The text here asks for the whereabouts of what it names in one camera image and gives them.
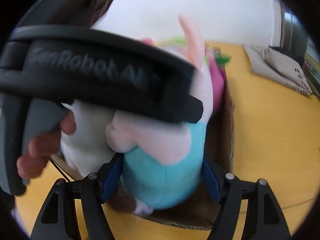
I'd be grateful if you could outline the white plush toy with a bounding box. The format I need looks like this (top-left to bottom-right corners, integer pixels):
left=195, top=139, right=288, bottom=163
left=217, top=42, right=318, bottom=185
left=60, top=100, right=118, bottom=178

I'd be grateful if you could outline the person's left hand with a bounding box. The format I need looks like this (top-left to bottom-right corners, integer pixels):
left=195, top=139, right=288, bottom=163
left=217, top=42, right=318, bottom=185
left=16, top=110, right=77, bottom=180

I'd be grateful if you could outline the cardboard box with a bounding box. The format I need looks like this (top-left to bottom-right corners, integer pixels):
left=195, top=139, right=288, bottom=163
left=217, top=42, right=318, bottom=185
left=50, top=75, right=237, bottom=230

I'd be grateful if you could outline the white cloth bag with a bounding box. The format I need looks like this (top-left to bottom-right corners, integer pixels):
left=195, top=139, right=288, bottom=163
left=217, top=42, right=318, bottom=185
left=244, top=44, right=313, bottom=97

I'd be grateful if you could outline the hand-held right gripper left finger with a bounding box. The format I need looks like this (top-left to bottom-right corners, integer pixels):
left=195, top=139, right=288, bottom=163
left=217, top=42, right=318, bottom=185
left=30, top=152, right=124, bottom=240

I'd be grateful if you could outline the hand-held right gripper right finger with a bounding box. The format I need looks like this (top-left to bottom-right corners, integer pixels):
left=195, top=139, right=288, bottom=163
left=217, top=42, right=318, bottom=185
left=201, top=159, right=292, bottom=240

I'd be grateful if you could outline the light blue plush toy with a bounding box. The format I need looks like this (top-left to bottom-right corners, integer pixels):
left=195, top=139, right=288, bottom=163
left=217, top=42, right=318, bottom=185
left=105, top=15, right=213, bottom=215

